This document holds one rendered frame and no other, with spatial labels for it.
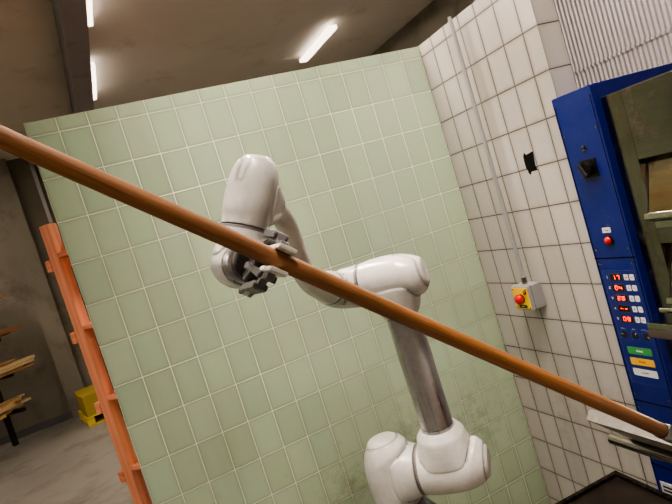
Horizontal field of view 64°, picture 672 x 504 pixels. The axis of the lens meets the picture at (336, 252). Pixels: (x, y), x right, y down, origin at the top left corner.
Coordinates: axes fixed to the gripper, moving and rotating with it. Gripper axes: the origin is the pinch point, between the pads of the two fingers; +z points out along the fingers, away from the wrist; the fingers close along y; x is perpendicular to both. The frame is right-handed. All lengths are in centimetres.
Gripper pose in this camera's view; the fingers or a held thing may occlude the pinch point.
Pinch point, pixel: (278, 260)
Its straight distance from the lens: 86.8
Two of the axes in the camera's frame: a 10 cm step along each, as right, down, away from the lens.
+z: 3.7, -0.4, -9.3
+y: -3.6, 9.2, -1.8
